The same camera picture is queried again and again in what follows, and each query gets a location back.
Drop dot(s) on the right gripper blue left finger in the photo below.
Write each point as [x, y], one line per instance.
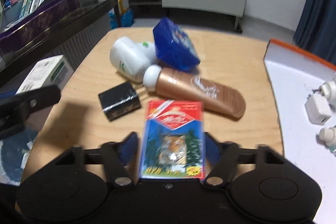
[127, 149]

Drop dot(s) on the blue plastic bag on floor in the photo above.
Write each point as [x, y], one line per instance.
[127, 19]

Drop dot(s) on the white cardboard box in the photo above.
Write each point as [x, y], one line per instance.
[54, 70]

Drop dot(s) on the cardboard box on floor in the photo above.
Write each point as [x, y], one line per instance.
[123, 6]

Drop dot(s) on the blue dental floss box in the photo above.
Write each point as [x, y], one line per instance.
[174, 47]

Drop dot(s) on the bronze cosmetic tube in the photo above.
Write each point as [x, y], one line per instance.
[177, 85]

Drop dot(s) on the orange and white tray box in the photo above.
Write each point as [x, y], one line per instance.
[294, 75]

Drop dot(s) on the blue playing card box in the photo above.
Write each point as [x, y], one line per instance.
[174, 142]

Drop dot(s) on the dark blue curtain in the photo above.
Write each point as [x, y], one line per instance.
[316, 29]

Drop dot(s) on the black round glass side table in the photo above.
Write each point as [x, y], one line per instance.
[73, 36]

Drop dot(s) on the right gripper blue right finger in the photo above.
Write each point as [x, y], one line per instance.
[213, 150]

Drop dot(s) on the clear glass liquid bottle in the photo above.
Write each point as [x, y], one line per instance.
[328, 137]

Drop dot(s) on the purple storage box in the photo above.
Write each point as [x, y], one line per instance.
[46, 15]

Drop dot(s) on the white cube charger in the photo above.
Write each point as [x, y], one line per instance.
[318, 109]

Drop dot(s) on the white plastic bottle green logo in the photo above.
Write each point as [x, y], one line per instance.
[132, 59]

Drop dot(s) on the black power adapter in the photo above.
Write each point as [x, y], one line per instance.
[121, 100]

